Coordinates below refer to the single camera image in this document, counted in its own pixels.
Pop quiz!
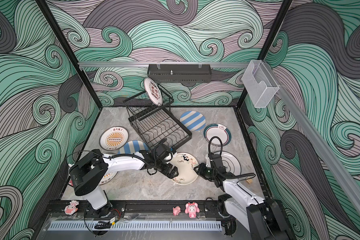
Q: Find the blue white striped plate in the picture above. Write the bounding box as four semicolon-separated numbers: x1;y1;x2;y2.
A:
117;140;149;154
180;111;207;132

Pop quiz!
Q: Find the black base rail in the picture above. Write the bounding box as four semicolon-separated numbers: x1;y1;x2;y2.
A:
44;199;229;219

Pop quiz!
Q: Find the orange sunburst plate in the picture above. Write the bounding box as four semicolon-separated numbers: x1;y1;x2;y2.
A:
99;172;118;185
99;126;129;151

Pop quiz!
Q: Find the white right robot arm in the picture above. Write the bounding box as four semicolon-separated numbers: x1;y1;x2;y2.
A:
194;153;296;240

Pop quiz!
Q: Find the white green line plate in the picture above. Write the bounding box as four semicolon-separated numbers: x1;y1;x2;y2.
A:
221;151;242;176

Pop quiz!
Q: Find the white slotted cable duct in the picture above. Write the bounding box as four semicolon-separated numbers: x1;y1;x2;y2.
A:
48;221;223;232

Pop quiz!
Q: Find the black frame post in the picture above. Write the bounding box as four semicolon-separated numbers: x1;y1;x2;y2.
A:
35;0;103;110

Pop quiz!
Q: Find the clear plastic wall holder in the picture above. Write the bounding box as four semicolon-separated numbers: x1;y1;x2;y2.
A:
242;60;280;109

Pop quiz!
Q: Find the red character pattern plate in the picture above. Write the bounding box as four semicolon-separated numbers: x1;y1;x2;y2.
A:
143;77;163;107

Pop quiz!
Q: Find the black wire dish rack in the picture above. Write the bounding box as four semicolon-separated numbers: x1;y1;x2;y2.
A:
123;85;192;150

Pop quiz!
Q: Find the blue white striped plate right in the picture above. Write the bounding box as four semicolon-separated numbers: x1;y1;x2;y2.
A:
180;111;207;132

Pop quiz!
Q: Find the pink flat figure sticker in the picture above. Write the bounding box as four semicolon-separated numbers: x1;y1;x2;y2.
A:
64;200;80;216

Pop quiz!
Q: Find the cream floral plate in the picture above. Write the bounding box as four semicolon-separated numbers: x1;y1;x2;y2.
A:
170;153;199;186

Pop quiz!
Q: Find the orange sunburst plate lower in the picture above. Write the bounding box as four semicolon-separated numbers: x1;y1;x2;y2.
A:
99;172;118;185

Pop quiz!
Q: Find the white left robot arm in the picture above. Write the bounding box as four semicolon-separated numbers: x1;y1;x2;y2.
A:
69;143;179;218

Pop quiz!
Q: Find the small pink pig toy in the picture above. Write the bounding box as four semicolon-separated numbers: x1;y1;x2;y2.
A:
173;206;181;216

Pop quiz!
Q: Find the orange sunburst plate upper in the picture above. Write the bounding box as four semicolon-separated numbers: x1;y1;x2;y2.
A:
99;126;129;151

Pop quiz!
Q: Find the aluminium wall rail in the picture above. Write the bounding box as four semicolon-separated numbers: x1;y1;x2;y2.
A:
78;61;249;69

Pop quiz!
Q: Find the large pink pig toy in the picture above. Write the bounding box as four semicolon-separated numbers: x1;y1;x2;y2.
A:
185;202;200;219

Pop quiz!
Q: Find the green red rimmed white plate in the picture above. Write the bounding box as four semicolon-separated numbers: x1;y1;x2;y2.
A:
203;124;232;147

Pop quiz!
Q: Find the blue white striped plate left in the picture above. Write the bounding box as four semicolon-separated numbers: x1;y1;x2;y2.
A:
117;140;149;154

